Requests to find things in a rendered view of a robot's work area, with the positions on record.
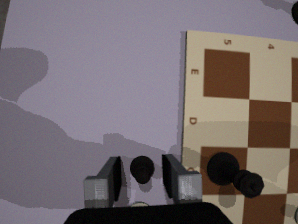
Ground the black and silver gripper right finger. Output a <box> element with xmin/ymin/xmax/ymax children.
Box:
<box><xmin>162</xmin><ymin>154</ymin><xmax>202</xmax><ymax>204</ymax></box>

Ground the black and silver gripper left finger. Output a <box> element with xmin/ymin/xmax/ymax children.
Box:
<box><xmin>83</xmin><ymin>156</ymin><xmax>122</xmax><ymax>208</ymax></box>

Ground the brown and cream chessboard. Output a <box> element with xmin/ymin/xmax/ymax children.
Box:
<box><xmin>181</xmin><ymin>30</ymin><xmax>298</xmax><ymax>224</ymax></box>

